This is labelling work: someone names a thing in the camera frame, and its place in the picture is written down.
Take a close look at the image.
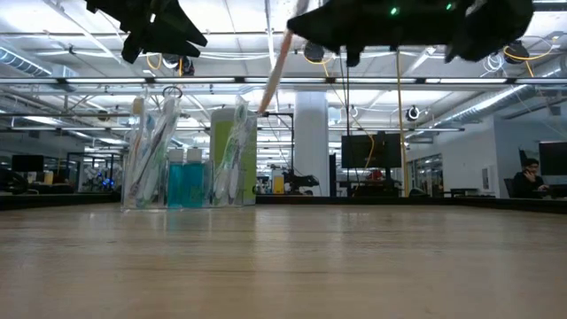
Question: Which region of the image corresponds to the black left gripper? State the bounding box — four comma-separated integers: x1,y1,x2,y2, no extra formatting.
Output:
86,0,208,65

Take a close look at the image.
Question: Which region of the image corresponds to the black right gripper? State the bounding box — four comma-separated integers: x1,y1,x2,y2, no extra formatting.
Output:
286,0,448,67

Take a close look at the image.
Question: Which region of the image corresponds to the purple toothbrush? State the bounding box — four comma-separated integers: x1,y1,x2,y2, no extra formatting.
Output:
130,99,178,207

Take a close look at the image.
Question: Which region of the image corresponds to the teal mouthwash bottle white cap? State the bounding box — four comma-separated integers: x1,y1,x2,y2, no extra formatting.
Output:
183,147,206,208
167,148,185,208

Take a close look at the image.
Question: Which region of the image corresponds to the long ceiling light strip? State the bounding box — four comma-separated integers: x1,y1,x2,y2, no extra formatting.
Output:
0,74,567,86

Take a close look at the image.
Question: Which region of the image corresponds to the white building column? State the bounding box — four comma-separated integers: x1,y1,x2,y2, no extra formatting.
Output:
294,90,330,196

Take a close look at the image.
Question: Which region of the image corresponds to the large black monitor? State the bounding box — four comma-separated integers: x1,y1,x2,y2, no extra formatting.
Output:
340,132,403,169

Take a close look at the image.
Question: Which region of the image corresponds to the green wipes canister white lid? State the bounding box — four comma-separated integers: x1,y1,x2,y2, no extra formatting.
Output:
209,107,259,206

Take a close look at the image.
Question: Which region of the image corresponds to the black bench equipment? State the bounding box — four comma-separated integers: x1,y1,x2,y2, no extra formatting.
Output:
285,173,321,196

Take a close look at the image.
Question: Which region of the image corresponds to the person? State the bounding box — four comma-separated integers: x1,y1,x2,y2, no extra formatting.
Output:
509,158,553,199

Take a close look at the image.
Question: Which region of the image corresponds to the silver ventilation duct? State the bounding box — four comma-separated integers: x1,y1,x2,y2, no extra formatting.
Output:
436,52,567,129
0,43,54,79

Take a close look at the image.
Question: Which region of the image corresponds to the framed wall notice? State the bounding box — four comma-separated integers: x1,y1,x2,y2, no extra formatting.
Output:
481,164,495,192

